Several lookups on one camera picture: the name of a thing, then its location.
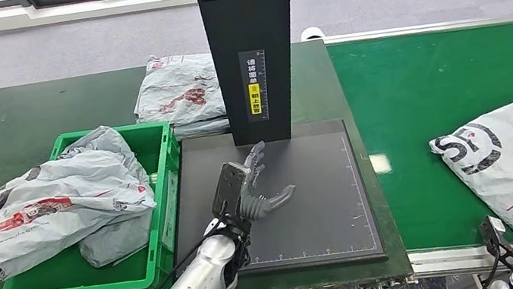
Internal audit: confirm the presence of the green plastic crate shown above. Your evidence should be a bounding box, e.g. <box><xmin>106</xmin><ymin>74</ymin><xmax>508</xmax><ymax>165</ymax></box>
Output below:
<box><xmin>0</xmin><ymin>116</ymin><xmax>202</xmax><ymax>289</ymax></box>

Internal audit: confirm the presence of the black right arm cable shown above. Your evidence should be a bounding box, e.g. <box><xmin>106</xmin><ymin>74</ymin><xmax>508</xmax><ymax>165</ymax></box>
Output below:
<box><xmin>473</xmin><ymin>248</ymin><xmax>508</xmax><ymax>289</ymax></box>

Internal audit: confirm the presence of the black and yellow label sticker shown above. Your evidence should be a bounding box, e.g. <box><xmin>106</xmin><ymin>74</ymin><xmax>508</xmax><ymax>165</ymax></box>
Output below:
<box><xmin>238</xmin><ymin>49</ymin><xmax>275</xmax><ymax>124</ymax></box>

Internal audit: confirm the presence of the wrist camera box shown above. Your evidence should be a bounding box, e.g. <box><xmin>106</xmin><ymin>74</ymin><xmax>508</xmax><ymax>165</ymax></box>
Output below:
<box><xmin>204</xmin><ymin>159</ymin><xmax>257</xmax><ymax>219</ymax></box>
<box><xmin>477</xmin><ymin>212</ymin><xmax>513</xmax><ymax>275</ymax></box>

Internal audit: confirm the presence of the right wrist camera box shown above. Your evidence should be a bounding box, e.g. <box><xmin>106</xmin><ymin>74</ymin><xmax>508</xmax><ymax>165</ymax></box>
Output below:
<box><xmin>477</xmin><ymin>212</ymin><xmax>513</xmax><ymax>275</ymax></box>

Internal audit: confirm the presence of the green conveyor belt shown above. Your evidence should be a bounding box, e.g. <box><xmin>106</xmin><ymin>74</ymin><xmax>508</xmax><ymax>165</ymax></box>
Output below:
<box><xmin>326</xmin><ymin>17</ymin><xmax>513</xmax><ymax>269</ymax></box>

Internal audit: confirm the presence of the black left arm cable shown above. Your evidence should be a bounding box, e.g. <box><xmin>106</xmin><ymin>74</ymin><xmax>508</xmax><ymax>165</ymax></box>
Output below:
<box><xmin>121</xmin><ymin>216</ymin><xmax>236</xmax><ymax>289</ymax></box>

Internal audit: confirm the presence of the flat grey parcel bag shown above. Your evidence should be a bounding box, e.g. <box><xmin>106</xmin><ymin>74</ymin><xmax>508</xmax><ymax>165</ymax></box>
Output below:
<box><xmin>171</xmin><ymin>115</ymin><xmax>232</xmax><ymax>142</ymax></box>

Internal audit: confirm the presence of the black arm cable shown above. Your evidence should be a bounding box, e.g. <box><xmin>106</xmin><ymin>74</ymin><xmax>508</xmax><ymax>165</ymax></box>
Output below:
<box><xmin>121</xmin><ymin>216</ymin><xmax>236</xmax><ymax>289</ymax></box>
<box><xmin>473</xmin><ymin>248</ymin><xmax>508</xmax><ymax>289</ymax></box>

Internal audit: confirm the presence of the small plain grey parcel bag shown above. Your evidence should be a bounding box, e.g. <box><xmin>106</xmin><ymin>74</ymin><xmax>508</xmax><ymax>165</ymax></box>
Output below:
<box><xmin>54</xmin><ymin>120</ymin><xmax>163</xmax><ymax>272</ymax></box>

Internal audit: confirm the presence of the black inbound scanner machine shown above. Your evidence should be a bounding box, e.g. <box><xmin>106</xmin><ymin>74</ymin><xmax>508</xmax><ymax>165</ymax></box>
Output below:
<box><xmin>135</xmin><ymin>0</ymin><xmax>389</xmax><ymax>289</ymax></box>

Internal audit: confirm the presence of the grey parcel with red print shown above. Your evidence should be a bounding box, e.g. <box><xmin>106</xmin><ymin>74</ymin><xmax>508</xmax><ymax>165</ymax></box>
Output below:
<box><xmin>127</xmin><ymin>46</ymin><xmax>228</xmax><ymax>133</ymax></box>

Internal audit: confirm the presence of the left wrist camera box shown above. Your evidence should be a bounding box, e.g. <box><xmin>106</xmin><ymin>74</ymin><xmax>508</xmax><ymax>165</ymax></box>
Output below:
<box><xmin>204</xmin><ymin>159</ymin><xmax>257</xmax><ymax>219</ymax></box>

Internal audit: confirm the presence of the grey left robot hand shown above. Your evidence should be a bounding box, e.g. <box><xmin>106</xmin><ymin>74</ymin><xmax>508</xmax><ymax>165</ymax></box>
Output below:
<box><xmin>238</xmin><ymin>136</ymin><xmax>301</xmax><ymax>215</ymax></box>

